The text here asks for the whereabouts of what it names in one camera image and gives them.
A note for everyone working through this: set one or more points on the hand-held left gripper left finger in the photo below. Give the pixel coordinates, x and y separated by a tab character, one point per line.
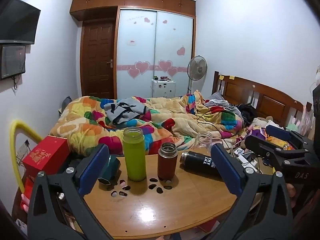
93	170

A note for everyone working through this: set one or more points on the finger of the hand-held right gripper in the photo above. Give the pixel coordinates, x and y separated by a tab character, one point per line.
260	146
277	131

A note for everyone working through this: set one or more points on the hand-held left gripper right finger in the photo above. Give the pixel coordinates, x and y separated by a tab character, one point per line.
227	170

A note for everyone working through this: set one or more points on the black thermos cup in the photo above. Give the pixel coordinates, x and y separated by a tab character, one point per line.
200	163

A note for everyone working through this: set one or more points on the lime green thermos cup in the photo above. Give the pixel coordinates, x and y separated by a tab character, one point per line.
134	155

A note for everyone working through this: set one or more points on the reddish brown thermos cup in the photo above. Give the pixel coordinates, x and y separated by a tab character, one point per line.
167	163

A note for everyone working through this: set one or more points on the person's right hand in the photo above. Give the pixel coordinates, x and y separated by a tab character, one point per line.
291	195

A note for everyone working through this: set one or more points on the orange snack packet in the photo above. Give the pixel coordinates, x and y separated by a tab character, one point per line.
276	141

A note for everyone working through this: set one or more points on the beige plush toy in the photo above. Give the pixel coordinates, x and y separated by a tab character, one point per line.
262	122

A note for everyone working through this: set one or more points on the teal hexagonal bottle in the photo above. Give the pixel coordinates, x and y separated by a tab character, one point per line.
111	167

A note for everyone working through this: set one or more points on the white power strip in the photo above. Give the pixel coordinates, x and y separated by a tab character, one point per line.
246	161

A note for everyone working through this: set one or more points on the black clothing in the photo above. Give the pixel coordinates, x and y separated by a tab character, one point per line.
247	112

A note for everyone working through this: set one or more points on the wooden bed headboard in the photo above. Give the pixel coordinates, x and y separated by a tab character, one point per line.
262	97

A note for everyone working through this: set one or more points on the clear glass jar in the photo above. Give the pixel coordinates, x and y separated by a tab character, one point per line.
203	141

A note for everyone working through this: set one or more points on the red gift box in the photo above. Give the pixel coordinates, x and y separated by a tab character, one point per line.
46	155

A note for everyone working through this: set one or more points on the striped pillow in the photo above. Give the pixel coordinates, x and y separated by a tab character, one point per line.
221	100

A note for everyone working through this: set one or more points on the grey and black garment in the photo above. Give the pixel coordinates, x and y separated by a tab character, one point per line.
125	110

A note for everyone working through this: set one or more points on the colourful patchwork blanket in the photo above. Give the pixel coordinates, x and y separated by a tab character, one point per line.
160	116

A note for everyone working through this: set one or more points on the standing fan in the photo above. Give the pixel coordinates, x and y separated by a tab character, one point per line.
197	67

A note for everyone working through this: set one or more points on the white small appliance cabinet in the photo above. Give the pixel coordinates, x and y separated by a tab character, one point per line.
163	88

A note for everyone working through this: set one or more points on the brown wooden door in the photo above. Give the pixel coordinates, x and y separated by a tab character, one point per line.
97	60

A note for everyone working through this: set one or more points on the wooden wardrobe with sliding doors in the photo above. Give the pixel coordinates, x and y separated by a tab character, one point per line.
150	42

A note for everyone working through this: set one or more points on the black flat television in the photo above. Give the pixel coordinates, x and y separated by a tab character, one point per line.
17	22

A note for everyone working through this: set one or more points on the wall-mounted panel box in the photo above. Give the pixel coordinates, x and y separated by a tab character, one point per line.
12	61

